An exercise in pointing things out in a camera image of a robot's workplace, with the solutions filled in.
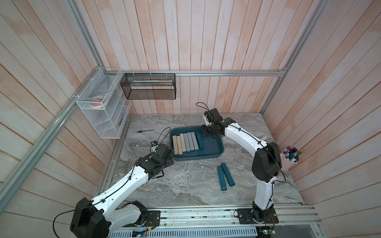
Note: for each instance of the tape roll in shelf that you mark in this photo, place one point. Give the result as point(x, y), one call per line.
point(98, 101)

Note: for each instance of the grey pruning pliers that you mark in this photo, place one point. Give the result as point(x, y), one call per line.
point(192, 148)
point(188, 148)
point(195, 143)

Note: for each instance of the teal plastic storage box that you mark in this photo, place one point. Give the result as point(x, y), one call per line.
point(213, 147)

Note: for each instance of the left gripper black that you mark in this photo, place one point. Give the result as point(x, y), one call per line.
point(169, 161)

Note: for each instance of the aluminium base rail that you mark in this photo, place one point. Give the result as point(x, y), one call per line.
point(213, 216)

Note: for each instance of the teal pruning pliers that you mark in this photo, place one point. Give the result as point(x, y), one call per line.
point(222, 180)
point(199, 140)
point(227, 174)

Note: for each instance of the white wire wall shelf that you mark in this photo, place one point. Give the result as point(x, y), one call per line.
point(110, 120)

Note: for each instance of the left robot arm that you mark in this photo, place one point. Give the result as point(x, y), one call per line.
point(101, 215)

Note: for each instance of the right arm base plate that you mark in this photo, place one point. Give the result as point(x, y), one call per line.
point(247, 216)

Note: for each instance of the pink pen holder cup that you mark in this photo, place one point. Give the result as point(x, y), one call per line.
point(290, 157)

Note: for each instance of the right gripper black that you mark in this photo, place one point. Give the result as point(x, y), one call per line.
point(203, 131)

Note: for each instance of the black mesh wall basket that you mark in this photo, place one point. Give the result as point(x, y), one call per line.
point(149, 86)

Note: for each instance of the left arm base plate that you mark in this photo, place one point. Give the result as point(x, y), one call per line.
point(150, 218)

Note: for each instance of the beige pruning pliers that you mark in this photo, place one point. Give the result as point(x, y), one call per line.
point(175, 145)
point(182, 138)
point(179, 145)

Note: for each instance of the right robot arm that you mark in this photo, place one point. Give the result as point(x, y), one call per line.
point(266, 163)

